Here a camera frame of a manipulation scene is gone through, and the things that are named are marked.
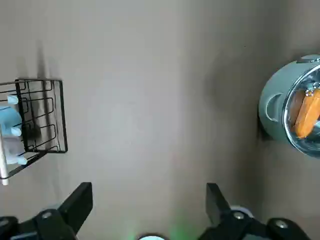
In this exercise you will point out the grey steel cooking pot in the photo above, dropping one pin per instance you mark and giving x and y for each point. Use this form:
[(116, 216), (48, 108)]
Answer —
[(270, 117)]

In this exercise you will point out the glass pot lid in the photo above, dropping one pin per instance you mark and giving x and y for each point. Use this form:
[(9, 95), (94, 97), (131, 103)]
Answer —
[(310, 147)]

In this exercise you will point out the yellow corn cob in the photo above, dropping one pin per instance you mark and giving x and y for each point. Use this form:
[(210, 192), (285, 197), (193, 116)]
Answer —
[(308, 110)]

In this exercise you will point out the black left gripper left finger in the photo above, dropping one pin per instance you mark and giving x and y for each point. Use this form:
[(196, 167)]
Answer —
[(50, 222)]

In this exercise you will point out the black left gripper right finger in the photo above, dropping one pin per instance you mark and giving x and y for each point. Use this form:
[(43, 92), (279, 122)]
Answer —
[(237, 227)]

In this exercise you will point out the light blue cup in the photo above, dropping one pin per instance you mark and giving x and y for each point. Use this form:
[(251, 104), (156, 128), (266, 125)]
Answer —
[(10, 117)]

